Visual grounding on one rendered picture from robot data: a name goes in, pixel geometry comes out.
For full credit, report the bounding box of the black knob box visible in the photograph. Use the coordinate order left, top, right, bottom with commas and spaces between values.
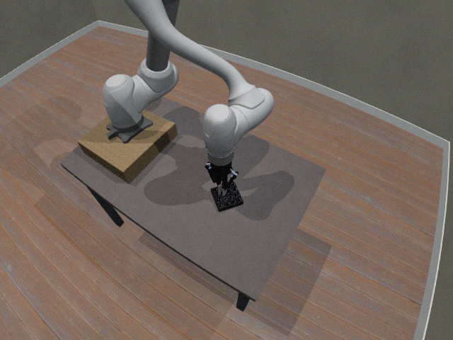
211, 182, 243, 212

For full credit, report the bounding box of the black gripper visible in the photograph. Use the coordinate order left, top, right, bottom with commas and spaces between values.
205, 161, 239, 196

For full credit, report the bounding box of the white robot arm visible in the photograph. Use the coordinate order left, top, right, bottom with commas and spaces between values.
103, 0, 274, 166

